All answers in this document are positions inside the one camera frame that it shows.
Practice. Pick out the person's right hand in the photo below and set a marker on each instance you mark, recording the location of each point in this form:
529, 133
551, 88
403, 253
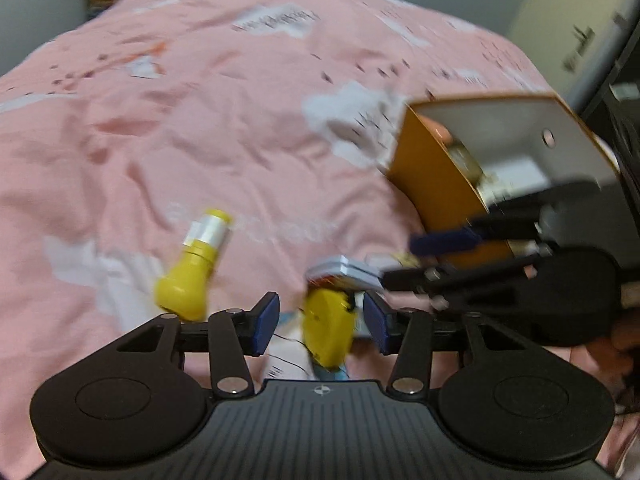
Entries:
614, 360

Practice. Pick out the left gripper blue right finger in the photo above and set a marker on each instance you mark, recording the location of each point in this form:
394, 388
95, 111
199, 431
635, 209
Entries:
378, 316

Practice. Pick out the yellow cap green bottle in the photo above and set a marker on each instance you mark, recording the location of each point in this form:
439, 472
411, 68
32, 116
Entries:
332, 307

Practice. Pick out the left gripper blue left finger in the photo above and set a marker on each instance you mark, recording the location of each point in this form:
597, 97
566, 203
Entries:
265, 318

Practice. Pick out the yellow bulb shaped bottle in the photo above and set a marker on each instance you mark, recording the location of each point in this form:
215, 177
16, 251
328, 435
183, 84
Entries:
183, 289

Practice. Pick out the gold square gift box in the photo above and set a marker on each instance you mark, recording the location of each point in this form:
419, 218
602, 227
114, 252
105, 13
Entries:
466, 164

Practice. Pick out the pink patterned bed sheet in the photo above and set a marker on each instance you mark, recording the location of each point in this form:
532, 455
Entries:
285, 114

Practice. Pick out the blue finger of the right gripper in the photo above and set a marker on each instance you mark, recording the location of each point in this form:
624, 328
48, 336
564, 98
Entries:
411, 279
442, 243

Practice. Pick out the pink pump lotion bottle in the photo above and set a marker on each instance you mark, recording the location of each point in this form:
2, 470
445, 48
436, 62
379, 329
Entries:
438, 130

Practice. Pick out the white door with handle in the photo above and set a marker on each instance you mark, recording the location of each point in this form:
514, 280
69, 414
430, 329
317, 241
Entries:
572, 42

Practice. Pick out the orange white storage box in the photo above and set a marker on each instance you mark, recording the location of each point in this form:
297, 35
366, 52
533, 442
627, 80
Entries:
524, 144

